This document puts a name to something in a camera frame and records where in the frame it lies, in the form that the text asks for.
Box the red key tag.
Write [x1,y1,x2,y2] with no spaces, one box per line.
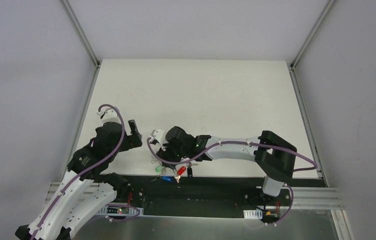
[176,166,187,176]

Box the large silver keyring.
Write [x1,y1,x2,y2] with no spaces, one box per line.
[151,159,175,182]

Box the green key tag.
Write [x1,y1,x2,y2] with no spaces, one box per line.
[155,165,165,173]

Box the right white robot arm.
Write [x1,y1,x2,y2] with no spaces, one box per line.
[151,126,297,205]

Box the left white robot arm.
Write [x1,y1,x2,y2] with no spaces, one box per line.
[15,119,142,240]

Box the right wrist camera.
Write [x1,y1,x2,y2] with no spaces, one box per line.
[149,129,167,145]

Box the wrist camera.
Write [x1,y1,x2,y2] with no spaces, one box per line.
[97,108,121,124]
[149,129,167,145]

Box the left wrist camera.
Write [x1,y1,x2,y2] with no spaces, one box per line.
[97,108,121,124]

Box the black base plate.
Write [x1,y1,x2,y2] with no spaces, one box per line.
[81,173,328,220]

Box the aluminium frame rail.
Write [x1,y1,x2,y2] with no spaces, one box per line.
[292,187,344,210]

